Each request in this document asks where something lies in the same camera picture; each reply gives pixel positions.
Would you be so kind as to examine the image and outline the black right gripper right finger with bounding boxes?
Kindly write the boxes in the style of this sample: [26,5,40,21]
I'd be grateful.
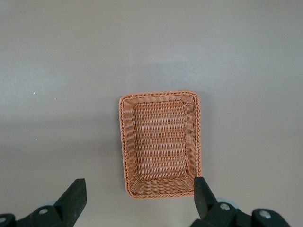
[189,176,291,227]

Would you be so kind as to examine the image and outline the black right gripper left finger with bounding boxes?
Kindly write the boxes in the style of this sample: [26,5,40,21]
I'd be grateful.
[0,178,87,227]

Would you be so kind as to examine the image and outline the brown wicker basket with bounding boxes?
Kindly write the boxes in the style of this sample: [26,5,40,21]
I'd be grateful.
[118,89,204,198]

